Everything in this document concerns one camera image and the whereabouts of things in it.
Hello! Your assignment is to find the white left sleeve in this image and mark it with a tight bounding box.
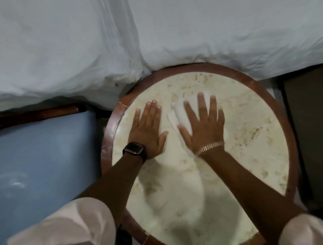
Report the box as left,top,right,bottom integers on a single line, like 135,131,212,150
7,197,117,245

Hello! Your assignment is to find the white pillow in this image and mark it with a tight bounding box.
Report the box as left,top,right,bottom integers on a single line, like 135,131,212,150
0,0,145,112

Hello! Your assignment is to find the person's left forearm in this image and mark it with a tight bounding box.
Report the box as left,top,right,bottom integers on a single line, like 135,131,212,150
76,154,145,228

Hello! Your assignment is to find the person's right hand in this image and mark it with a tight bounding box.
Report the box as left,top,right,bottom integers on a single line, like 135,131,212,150
177,92,225,154

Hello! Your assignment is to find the person's right forearm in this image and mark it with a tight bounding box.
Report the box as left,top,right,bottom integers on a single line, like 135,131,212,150
199,148,312,245

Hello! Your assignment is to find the white right sleeve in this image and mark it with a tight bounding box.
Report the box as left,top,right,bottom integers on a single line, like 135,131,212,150
278,213,323,245

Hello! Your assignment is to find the person's left hand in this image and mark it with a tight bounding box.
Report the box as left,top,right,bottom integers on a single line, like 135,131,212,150
128,100,169,161

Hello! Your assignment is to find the white cleaning cloth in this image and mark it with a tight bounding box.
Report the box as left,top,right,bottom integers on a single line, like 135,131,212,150
167,92,229,153

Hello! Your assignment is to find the round marble wood-rimmed table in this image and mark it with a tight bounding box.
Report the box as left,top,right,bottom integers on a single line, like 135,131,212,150
100,62,300,245

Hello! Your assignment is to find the gold chain bracelet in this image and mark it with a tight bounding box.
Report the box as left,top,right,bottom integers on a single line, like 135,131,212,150
194,141,225,158

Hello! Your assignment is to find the white bed sheet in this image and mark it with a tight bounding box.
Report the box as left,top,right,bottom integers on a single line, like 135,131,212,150
126,0,323,82

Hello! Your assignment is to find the white sleeve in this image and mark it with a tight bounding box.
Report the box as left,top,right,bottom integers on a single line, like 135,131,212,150
7,197,117,245
278,213,323,245

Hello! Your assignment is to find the brown wooden chair frame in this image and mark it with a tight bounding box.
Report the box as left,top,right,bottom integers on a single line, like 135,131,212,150
0,104,87,130

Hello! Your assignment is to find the black smartwatch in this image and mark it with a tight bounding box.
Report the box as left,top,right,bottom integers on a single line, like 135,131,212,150
123,142,148,162

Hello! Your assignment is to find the dark brown furniture panel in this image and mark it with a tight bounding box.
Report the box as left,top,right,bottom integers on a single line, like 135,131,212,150
282,66,323,211

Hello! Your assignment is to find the blue chair seat cushion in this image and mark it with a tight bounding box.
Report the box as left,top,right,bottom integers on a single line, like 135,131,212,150
0,111,107,240

